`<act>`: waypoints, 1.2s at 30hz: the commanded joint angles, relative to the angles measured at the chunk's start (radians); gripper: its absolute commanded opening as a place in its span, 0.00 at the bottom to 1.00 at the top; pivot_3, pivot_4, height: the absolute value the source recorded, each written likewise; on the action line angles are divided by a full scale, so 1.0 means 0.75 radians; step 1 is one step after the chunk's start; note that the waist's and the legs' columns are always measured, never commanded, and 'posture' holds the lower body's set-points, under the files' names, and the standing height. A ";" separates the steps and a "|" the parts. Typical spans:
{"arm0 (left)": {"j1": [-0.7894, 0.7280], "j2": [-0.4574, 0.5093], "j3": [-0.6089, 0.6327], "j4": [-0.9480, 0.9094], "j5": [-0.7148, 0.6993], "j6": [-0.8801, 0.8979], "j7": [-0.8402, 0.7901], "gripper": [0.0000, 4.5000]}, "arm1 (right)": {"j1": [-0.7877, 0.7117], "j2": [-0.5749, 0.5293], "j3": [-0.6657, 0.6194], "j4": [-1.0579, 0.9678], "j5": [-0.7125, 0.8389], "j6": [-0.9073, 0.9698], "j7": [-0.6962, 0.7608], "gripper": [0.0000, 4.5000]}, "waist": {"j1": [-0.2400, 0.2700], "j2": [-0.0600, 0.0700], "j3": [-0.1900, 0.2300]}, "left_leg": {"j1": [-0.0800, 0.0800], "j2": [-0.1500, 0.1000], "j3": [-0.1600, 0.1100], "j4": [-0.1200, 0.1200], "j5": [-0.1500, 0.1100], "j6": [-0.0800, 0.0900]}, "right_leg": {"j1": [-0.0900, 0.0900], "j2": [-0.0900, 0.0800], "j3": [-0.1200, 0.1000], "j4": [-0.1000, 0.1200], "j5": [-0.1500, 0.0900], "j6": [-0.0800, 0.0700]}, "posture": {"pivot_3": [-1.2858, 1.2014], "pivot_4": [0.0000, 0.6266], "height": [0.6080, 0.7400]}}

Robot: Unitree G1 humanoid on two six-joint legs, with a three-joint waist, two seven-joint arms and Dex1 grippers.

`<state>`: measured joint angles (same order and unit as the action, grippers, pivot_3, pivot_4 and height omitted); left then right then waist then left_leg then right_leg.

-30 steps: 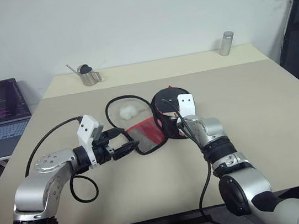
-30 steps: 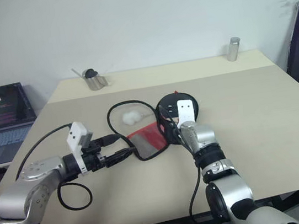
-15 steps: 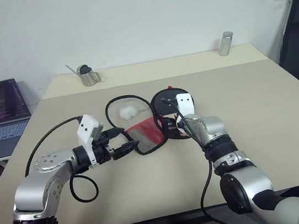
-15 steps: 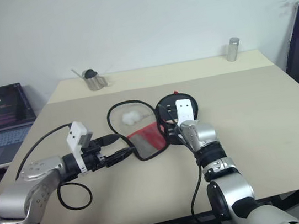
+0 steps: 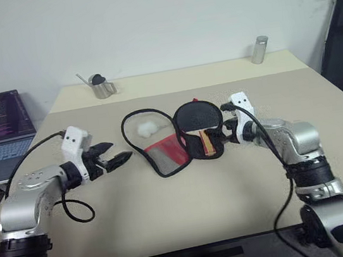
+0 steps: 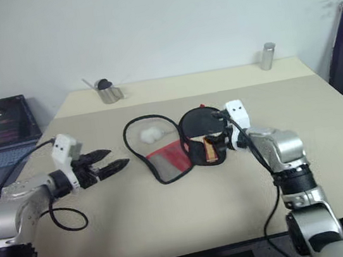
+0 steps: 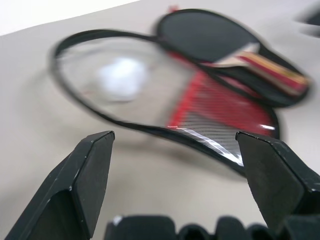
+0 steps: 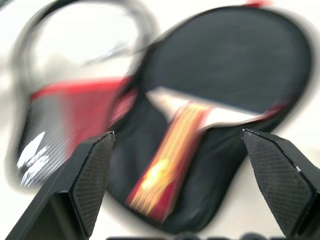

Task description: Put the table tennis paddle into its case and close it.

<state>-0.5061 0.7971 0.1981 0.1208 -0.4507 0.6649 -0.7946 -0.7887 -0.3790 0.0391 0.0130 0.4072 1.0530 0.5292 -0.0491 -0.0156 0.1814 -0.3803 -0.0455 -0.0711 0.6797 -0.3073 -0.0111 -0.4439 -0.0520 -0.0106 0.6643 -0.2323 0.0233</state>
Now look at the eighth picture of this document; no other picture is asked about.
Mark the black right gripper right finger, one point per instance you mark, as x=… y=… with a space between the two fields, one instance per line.
x=282 y=180

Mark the black round tray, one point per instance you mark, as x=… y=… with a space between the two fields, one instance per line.
x=87 y=105

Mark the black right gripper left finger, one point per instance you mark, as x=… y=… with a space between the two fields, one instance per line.
x=62 y=190

